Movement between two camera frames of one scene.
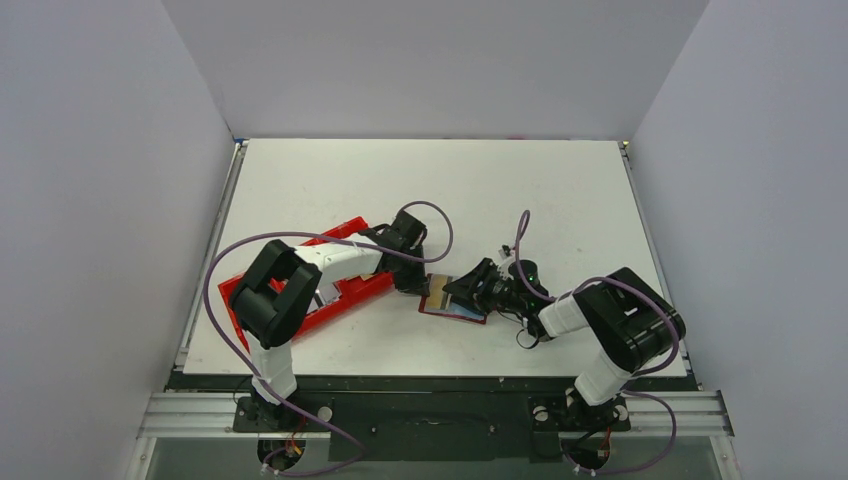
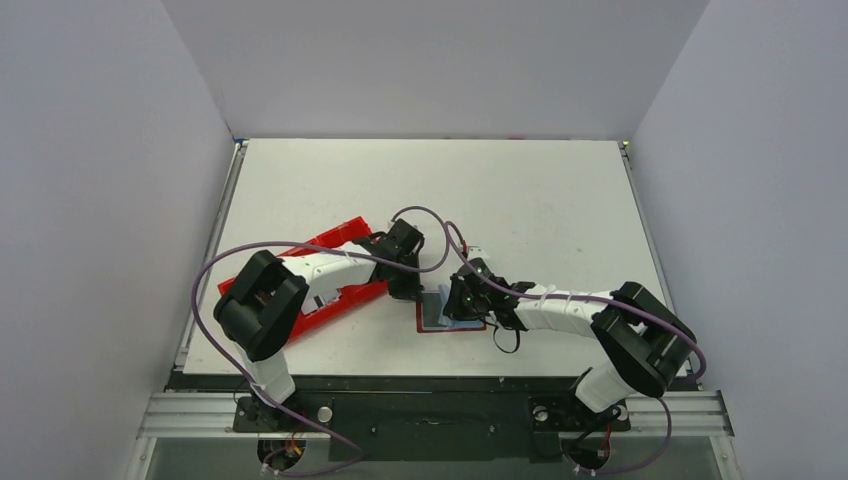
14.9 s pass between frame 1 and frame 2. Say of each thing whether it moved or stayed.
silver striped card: stayed
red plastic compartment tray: stayed
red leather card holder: moved
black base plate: stayed
